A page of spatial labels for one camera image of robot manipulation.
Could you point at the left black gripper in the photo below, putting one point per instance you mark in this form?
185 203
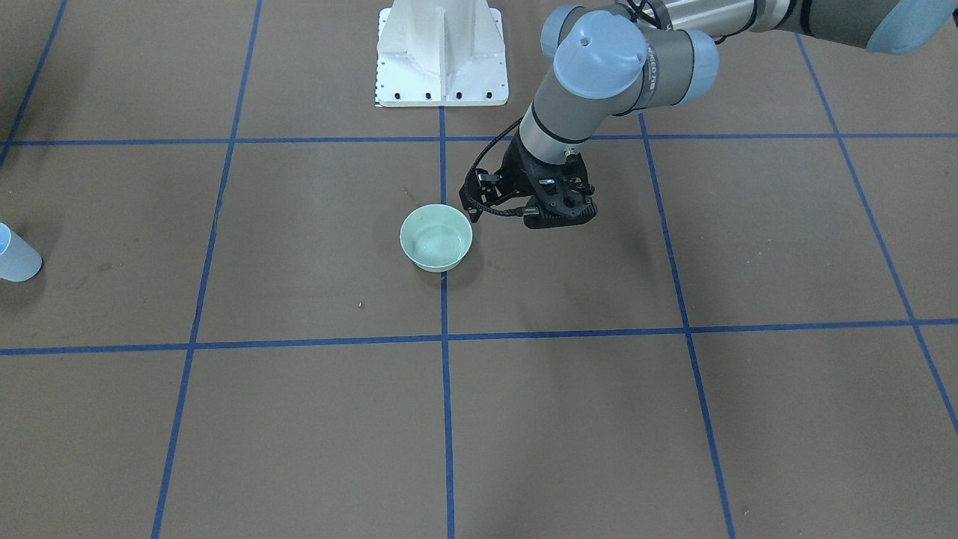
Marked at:
518 169

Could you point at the mint green bowl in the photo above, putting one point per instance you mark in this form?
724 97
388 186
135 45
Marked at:
436 237

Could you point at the light blue plastic cup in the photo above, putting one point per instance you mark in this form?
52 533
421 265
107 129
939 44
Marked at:
19 260

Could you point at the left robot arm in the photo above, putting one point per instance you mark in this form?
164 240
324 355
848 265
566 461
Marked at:
631 56

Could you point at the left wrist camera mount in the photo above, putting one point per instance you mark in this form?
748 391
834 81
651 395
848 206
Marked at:
482 192

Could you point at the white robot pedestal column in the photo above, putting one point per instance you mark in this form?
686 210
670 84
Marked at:
440 54

